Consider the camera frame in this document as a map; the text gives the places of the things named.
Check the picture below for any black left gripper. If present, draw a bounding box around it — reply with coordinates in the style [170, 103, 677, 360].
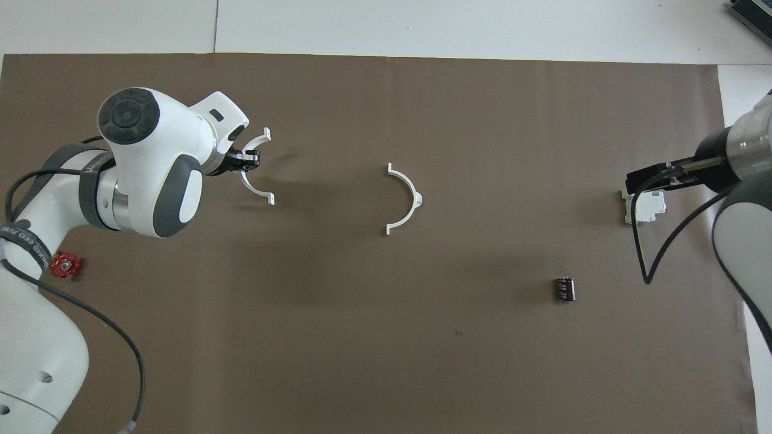
[208, 145, 262, 177]

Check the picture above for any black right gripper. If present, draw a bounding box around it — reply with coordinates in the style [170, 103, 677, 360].
[626, 154, 727, 195]

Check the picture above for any white half pipe clamp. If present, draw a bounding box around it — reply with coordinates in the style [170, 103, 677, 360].
[240, 128, 276, 206]
[386, 163, 423, 236]

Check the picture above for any white circuit breaker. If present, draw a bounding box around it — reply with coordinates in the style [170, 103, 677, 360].
[622, 188, 668, 225]

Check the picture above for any grey ribbed metal device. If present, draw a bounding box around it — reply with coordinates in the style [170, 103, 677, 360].
[727, 0, 772, 30]

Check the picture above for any brown paper table mat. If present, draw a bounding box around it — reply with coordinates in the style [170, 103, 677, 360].
[0, 53, 759, 434]

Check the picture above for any red handle brass valve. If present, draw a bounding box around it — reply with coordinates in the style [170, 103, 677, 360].
[49, 253, 81, 279]

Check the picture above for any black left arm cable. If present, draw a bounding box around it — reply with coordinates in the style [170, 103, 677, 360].
[5, 136, 145, 433]

